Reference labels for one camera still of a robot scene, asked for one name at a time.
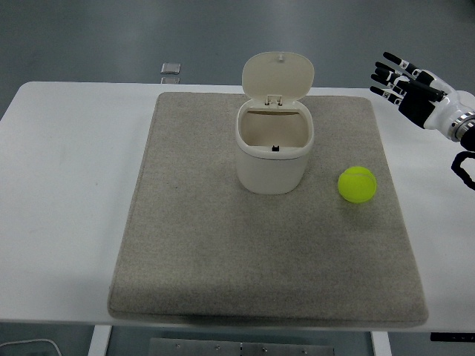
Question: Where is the grey felt mat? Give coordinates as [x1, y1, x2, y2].
[107, 91, 430, 328]

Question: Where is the white cable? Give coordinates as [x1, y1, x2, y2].
[0, 338, 62, 356]

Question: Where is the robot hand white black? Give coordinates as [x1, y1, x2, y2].
[369, 51, 475, 131]

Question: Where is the yellow-green tennis ball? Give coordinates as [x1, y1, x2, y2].
[337, 165, 378, 204]

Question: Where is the white table leg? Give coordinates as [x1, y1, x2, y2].
[87, 325, 113, 356]
[370, 330, 390, 356]

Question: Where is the black table control panel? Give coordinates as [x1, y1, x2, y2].
[430, 332, 475, 342]

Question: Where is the cream plastic bin with lid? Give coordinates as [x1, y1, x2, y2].
[233, 51, 316, 195]

